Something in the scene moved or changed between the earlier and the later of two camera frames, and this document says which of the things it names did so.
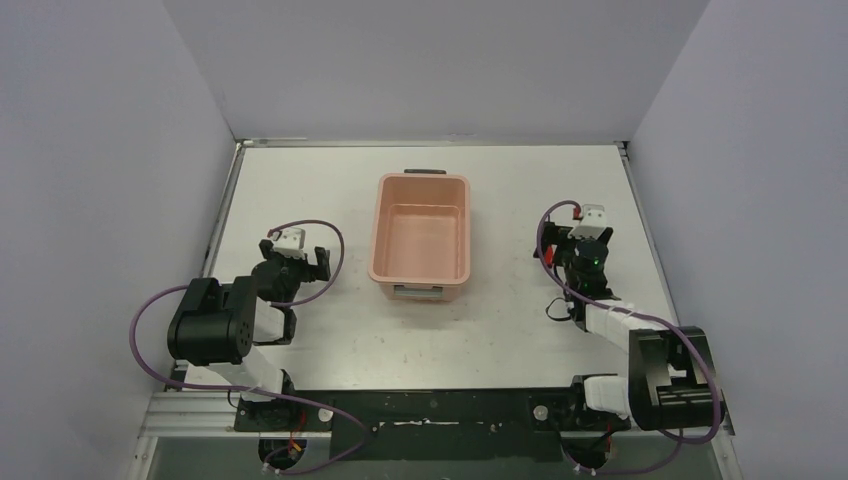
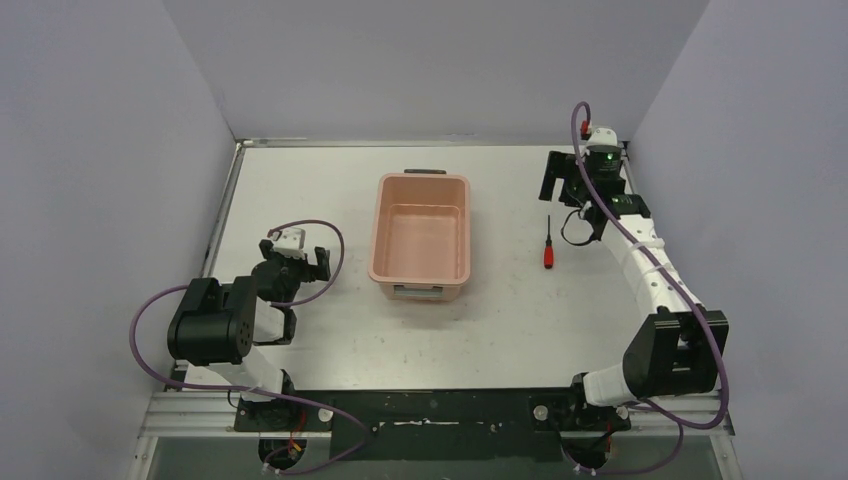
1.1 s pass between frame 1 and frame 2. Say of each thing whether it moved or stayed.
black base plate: stayed
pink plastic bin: stayed
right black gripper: moved
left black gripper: stayed
